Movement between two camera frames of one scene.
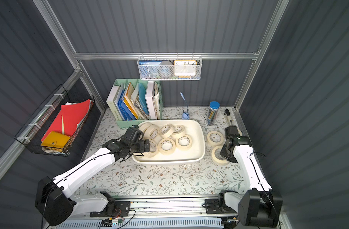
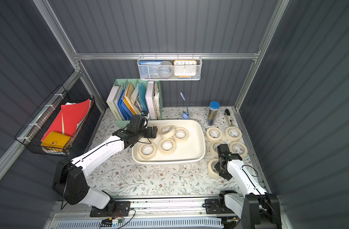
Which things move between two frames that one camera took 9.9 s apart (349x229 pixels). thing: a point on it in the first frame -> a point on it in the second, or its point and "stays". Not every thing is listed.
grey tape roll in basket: x=165 y=69 stays
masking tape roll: x=183 y=147 -> x=213 y=153
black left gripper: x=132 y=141 -> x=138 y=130
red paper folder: x=71 y=114 stays
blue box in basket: x=149 y=69 stays
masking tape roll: x=167 y=146 stays
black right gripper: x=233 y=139 -> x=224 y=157
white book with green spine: x=110 y=102 stays
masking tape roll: x=179 y=135 -> x=212 y=173
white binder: x=149 y=100 stays
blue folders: x=126 y=113 stays
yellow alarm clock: x=185 y=68 stays
